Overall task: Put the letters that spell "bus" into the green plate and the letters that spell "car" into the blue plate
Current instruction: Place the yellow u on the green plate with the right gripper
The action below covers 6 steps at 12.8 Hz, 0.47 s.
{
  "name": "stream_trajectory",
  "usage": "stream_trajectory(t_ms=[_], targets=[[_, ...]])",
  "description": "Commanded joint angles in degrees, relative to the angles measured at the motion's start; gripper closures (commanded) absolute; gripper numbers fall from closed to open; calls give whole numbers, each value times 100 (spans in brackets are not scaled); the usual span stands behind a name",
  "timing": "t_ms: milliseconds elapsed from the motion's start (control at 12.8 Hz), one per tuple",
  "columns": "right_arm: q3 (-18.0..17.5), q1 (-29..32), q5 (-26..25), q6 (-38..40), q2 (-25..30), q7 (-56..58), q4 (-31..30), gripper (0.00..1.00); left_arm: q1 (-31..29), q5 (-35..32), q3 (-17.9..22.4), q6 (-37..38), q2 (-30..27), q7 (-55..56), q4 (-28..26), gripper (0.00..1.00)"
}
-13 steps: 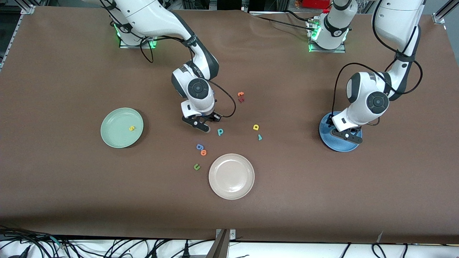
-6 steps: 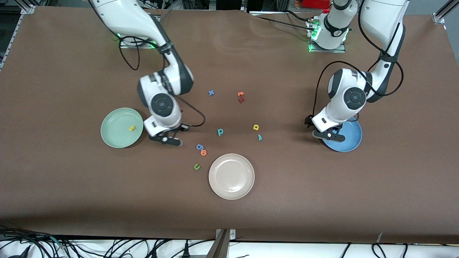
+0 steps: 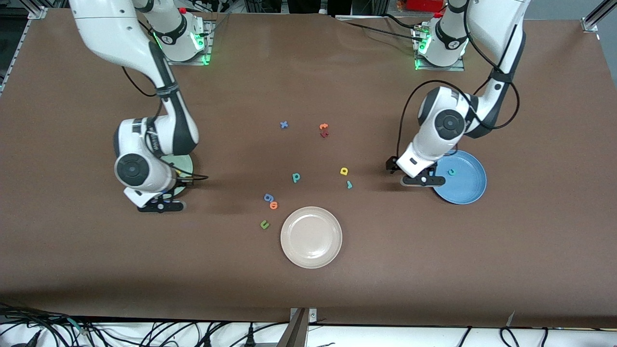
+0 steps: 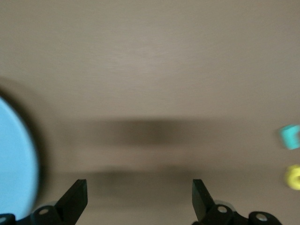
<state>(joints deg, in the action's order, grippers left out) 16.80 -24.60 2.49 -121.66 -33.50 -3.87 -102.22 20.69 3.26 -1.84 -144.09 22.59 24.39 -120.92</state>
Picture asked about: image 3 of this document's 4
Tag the blue plate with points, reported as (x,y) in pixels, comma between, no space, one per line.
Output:
(465,185)

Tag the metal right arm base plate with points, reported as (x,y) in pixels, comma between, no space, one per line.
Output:
(188,62)

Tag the red object behind table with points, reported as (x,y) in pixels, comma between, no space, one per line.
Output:
(424,5)

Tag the green plate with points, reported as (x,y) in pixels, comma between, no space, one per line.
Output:
(185,166)

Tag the brown table cover sheet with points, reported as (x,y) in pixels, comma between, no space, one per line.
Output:
(96,265)

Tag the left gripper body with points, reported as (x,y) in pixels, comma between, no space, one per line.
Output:
(430,168)

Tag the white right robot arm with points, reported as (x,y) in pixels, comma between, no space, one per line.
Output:
(111,29)

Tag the metal table bracket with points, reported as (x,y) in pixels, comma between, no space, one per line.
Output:
(298,332)

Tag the black power plug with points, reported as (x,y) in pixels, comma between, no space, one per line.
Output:
(250,337)

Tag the beige plate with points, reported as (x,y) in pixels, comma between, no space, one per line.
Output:
(311,237)

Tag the aluminium frame profile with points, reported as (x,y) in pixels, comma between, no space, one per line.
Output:
(36,10)
(590,21)

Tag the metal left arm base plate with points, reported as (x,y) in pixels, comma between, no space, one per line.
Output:
(458,67)

